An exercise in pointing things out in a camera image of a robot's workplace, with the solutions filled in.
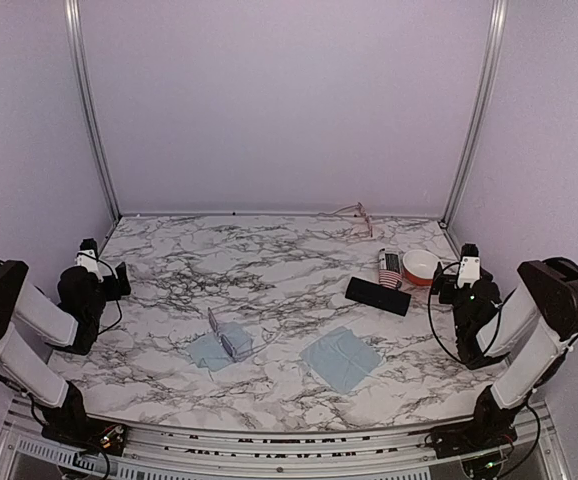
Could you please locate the right aluminium frame post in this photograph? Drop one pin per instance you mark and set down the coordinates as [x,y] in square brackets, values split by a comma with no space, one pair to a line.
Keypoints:
[493,46]

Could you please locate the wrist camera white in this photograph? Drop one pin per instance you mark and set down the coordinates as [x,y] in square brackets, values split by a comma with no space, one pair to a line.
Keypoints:
[89,258]
[470,266]

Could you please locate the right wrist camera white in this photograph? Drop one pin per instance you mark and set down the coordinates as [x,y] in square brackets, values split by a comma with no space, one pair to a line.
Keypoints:
[470,266]

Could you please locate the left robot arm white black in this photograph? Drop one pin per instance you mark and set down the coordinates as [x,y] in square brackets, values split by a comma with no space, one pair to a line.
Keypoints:
[71,325]

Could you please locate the orange white bowl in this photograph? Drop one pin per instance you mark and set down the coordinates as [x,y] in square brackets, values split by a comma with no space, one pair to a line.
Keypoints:
[420,266]

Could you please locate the clear purple lens sunglasses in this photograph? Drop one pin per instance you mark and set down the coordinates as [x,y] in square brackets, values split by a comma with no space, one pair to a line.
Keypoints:
[237,343]

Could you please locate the aluminium frame post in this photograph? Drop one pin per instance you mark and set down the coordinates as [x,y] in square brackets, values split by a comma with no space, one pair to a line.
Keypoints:
[85,92]
[493,46]

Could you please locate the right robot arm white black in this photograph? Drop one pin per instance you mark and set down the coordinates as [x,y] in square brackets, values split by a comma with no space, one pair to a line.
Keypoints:
[531,331]

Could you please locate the left aluminium frame post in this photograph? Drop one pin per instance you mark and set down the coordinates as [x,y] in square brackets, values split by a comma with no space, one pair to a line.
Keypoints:
[85,92]

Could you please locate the pink frame sunglasses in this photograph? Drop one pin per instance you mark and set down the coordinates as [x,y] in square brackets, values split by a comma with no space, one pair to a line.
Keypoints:
[356,211]

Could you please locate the front aluminium rail base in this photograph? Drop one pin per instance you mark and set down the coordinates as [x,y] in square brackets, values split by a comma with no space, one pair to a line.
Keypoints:
[166,452]

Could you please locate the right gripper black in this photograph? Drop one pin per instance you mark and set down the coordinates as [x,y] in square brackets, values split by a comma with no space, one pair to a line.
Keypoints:
[447,280]

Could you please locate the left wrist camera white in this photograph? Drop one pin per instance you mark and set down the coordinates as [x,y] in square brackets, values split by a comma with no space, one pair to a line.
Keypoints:
[89,258]

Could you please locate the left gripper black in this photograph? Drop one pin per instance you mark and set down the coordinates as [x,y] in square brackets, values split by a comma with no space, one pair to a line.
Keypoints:
[115,291]

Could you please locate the blue cleaning cloth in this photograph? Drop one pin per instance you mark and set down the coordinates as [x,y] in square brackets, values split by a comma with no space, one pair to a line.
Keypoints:
[341,359]
[206,352]

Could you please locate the black glasses case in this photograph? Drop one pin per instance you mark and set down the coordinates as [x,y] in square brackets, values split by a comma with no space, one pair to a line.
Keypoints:
[378,296]

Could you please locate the striped flag glasses pouch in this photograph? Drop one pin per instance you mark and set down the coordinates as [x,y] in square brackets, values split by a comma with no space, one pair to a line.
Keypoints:
[389,269]

